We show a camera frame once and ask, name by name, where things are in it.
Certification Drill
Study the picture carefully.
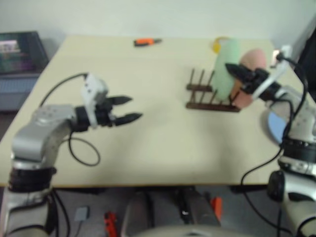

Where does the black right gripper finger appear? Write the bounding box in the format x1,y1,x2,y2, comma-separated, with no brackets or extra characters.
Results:
225,63,252,82
235,78,248,93

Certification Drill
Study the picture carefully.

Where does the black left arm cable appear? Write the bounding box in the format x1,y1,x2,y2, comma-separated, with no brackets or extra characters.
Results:
40,72,101,166

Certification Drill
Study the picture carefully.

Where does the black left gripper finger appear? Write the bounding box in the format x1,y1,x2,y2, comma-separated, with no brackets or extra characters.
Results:
109,95,134,107
115,113,144,127

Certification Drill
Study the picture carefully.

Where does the dark open laptop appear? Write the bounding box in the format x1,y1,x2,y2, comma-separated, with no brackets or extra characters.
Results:
0,31,49,112

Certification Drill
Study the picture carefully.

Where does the pink round plate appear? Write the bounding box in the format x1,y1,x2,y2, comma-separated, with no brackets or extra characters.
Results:
231,48,269,109

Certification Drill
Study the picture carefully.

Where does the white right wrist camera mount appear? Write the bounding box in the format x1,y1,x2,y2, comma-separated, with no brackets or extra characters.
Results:
251,45,293,100

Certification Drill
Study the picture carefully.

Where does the blue round plate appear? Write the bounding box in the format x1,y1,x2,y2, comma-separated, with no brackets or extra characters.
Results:
267,112,289,144

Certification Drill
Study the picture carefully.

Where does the orange black marker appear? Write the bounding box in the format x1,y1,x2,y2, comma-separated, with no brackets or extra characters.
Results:
133,37,163,48

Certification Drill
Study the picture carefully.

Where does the black floor cable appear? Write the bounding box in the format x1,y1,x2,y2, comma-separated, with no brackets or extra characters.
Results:
48,189,82,237

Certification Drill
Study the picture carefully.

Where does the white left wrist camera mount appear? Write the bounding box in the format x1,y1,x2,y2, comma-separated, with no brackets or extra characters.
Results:
80,73,110,129

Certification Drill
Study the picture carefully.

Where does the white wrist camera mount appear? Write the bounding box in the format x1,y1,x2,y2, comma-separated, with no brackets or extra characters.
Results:
251,45,293,100
80,73,110,129

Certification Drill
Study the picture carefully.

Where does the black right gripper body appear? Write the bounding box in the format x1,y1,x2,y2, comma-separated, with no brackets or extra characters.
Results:
241,68,270,95

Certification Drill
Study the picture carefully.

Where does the brown wooden dish rack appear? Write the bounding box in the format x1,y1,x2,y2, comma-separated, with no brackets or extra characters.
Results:
185,68,242,113

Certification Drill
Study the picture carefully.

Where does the orange red floor object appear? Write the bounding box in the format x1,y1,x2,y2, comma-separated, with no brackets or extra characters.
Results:
210,197,223,221

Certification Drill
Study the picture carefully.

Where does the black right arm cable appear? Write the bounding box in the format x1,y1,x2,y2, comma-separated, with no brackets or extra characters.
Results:
240,52,310,237

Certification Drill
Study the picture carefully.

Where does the yellow cup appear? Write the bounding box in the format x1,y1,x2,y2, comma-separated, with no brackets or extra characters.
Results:
212,36,231,54

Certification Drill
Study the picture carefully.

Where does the red black floor tool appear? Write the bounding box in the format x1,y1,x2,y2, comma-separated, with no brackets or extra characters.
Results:
103,211,117,237

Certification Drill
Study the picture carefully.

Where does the black object beside table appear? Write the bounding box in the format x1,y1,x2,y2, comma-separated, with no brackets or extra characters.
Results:
297,17,316,82

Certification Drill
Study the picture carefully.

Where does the grey rounded shape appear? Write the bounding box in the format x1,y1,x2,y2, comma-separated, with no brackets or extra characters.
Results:
124,191,152,237
192,194,222,227

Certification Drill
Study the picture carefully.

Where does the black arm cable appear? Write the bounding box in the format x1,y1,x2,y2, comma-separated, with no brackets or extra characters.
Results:
240,52,310,237
40,72,101,166

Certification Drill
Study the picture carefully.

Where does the green round plate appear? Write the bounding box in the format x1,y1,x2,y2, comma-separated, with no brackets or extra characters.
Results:
212,38,242,103

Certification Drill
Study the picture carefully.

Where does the grey flat floor piece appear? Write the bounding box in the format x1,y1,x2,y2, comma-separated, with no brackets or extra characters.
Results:
74,206,90,222

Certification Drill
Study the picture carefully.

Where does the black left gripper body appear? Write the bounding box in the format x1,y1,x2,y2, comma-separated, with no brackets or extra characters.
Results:
95,97,119,128

